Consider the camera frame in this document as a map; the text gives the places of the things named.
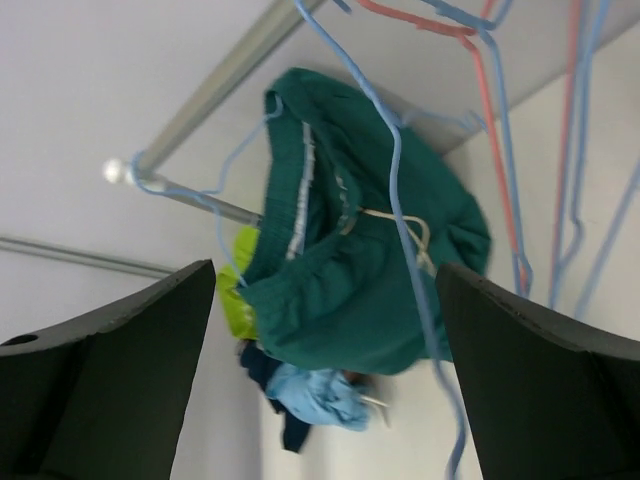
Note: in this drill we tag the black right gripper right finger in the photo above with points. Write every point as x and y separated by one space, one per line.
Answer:
546 396

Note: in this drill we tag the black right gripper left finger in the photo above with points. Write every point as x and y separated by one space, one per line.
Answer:
104 395

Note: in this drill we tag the navy blue shorts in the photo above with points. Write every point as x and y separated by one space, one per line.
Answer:
260 367

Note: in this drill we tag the lime green shorts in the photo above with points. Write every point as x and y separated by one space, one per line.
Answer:
240 316

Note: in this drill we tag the light blue shorts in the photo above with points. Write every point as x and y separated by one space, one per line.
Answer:
327 397

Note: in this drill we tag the teal green shorts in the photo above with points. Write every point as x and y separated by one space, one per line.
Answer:
328 280

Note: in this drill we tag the pink wire hanger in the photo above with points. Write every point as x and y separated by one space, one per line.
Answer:
463 27

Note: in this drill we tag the blue wire hanger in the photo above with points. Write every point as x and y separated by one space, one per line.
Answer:
595 253

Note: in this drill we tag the silver clothes rack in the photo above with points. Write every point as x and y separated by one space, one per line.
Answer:
269 31

